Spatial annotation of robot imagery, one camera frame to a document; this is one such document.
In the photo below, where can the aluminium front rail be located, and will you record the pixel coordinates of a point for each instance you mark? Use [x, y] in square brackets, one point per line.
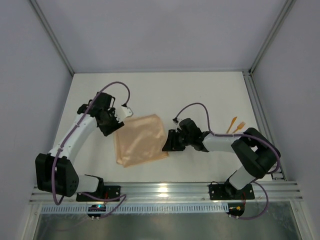
[201, 192]

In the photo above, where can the orange plastic fork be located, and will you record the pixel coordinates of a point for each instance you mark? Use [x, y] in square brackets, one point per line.
[239, 127]

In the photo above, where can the peach satin napkin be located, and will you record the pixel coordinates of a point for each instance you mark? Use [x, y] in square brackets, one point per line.
[140, 141]

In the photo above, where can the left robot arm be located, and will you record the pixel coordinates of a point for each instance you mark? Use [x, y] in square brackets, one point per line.
[55, 172]

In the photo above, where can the left aluminium corner post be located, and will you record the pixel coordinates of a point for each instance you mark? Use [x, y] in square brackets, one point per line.
[51, 35]

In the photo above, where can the left controller board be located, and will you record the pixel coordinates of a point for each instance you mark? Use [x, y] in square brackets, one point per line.
[95, 211]

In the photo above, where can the right controller board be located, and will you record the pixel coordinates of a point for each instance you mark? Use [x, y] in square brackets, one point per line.
[235, 211]

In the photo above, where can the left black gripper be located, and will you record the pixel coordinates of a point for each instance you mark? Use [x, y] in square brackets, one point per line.
[110, 123]

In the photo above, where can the controller board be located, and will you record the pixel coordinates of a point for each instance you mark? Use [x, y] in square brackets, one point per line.
[235, 211]
[95, 211]

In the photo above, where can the right aluminium side rail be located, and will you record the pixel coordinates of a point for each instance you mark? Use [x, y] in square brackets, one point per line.
[258, 110]

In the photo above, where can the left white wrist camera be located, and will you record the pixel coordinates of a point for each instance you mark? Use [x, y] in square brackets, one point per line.
[122, 113]

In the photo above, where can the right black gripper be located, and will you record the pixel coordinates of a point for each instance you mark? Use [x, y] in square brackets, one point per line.
[171, 140]

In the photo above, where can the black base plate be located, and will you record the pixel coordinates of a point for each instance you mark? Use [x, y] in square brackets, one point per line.
[112, 192]
[225, 191]

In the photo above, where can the right aluminium corner post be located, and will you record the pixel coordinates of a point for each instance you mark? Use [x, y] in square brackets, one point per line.
[274, 30]

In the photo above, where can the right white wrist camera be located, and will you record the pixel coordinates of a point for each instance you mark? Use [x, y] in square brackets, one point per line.
[176, 121]

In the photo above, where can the slotted grey cable duct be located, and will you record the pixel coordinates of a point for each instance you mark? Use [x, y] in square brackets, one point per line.
[144, 208]

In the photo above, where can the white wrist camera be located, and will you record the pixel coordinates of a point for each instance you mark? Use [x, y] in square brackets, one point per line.
[176, 121]
[122, 113]

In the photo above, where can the aluminium corner post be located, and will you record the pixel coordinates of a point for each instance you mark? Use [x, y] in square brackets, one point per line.
[274, 30]
[51, 35]

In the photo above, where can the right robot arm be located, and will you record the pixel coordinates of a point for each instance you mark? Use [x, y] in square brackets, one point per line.
[255, 153]

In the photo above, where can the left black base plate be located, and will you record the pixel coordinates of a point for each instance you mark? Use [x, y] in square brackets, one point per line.
[112, 192]

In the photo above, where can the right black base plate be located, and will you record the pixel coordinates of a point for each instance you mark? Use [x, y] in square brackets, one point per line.
[225, 191]

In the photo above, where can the orange plastic knife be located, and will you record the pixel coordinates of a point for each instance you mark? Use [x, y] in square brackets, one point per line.
[231, 124]

